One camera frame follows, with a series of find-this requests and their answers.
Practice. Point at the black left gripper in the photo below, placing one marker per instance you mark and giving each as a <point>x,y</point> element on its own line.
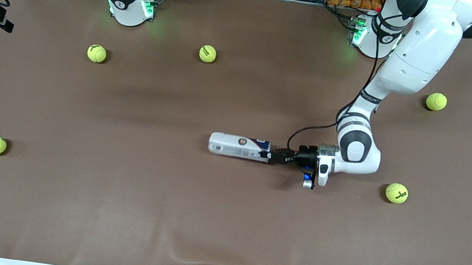
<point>305,156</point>

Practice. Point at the clear plastic tennis ball can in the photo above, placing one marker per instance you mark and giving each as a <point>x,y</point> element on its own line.
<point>234,146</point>

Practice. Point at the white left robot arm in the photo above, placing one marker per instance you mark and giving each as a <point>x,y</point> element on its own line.
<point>428,44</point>

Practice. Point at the brown table cloth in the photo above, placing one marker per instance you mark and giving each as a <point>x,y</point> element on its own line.
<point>162,196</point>

